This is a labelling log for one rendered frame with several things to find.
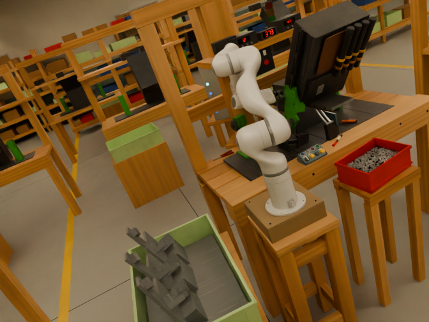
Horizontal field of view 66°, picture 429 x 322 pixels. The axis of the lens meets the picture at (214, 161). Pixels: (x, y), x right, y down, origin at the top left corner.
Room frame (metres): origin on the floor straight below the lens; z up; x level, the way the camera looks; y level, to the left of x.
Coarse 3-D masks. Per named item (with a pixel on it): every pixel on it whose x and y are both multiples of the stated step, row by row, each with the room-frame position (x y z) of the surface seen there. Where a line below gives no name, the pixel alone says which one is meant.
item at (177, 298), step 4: (172, 292) 0.95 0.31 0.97; (176, 292) 0.96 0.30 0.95; (184, 292) 0.94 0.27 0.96; (188, 292) 0.95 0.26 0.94; (164, 296) 0.87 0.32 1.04; (168, 296) 0.87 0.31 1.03; (172, 296) 0.94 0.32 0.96; (176, 296) 0.93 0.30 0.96; (180, 296) 0.86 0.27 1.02; (184, 296) 0.93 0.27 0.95; (164, 300) 0.86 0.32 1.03; (168, 300) 0.86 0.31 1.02; (172, 300) 0.87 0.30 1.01; (176, 300) 0.85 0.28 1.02; (180, 300) 0.85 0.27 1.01; (168, 304) 0.85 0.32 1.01; (172, 304) 0.85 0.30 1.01; (176, 304) 0.85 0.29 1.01; (172, 308) 0.84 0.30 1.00
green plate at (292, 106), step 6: (288, 90) 1.92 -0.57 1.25; (294, 90) 1.86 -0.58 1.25; (288, 96) 1.92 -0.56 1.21; (294, 96) 1.85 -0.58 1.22; (288, 102) 1.91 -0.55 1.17; (294, 102) 1.85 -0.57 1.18; (300, 102) 1.87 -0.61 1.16; (288, 108) 1.91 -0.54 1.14; (294, 108) 1.85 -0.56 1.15; (300, 108) 1.87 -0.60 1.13; (288, 114) 1.91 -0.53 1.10
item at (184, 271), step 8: (128, 256) 1.02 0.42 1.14; (136, 256) 1.02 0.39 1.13; (152, 256) 1.14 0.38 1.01; (136, 264) 1.00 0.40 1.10; (144, 264) 1.04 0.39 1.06; (152, 264) 1.08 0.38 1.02; (160, 264) 1.12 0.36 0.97; (184, 264) 1.16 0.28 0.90; (144, 272) 1.00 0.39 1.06; (152, 272) 1.03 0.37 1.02; (176, 272) 1.10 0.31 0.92; (184, 272) 1.09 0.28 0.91; (192, 272) 1.14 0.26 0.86; (152, 280) 0.99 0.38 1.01; (160, 280) 1.01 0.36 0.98; (168, 280) 1.05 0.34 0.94; (176, 280) 1.06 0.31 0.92; (184, 280) 1.04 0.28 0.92; (192, 280) 1.07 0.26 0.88; (168, 288) 1.00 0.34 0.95; (192, 288) 1.04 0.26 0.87
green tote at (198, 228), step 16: (192, 224) 1.37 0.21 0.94; (208, 224) 1.38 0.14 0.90; (176, 240) 1.35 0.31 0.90; (192, 240) 1.36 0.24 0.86; (144, 256) 1.33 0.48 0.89; (224, 256) 1.24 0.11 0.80; (144, 304) 1.06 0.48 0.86; (256, 304) 0.78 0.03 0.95; (144, 320) 0.95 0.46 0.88; (224, 320) 0.77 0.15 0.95; (240, 320) 0.78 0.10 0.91; (256, 320) 0.78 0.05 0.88
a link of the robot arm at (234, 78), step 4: (240, 72) 1.74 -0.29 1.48; (232, 76) 1.76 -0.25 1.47; (236, 76) 1.75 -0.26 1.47; (240, 76) 1.75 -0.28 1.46; (232, 80) 1.78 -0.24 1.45; (236, 80) 1.77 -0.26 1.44; (232, 84) 1.81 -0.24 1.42; (232, 88) 1.94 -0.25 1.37; (232, 92) 1.96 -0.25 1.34; (236, 92) 1.94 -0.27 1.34
